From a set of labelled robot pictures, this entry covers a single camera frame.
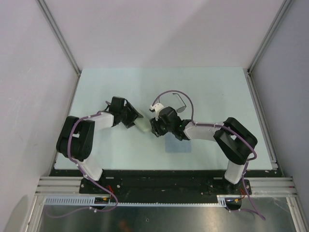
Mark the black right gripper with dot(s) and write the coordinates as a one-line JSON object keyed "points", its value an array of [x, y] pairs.
{"points": [[156, 128]]}

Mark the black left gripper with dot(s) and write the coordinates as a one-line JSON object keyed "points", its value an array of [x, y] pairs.
{"points": [[133, 114]]}

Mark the black gold aviator sunglasses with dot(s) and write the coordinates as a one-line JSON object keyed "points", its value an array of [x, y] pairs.
{"points": [[178, 103]]}

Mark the pale green glasses case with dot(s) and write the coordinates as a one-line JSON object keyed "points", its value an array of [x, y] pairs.
{"points": [[143, 124]]}

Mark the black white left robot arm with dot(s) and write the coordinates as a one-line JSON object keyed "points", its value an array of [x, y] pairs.
{"points": [[75, 141]]}

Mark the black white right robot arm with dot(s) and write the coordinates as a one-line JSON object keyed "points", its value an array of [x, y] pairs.
{"points": [[236, 142]]}

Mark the blue square cleaning cloth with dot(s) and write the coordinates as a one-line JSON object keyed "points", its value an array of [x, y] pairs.
{"points": [[173, 145]]}

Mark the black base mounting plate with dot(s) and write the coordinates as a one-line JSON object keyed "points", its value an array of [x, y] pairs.
{"points": [[171, 196]]}

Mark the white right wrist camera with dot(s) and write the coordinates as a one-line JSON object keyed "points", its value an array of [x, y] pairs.
{"points": [[156, 108]]}

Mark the left rear aluminium post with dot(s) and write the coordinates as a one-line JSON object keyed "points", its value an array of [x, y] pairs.
{"points": [[43, 6]]}

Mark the aluminium post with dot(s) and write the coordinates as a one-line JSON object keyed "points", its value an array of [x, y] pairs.
{"points": [[275, 25], [43, 6]]}

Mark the right rear aluminium post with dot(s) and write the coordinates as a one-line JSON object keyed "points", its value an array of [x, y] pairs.
{"points": [[275, 25]]}

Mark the aluminium front frame rail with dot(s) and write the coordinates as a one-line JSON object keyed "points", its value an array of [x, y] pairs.
{"points": [[269, 186]]}

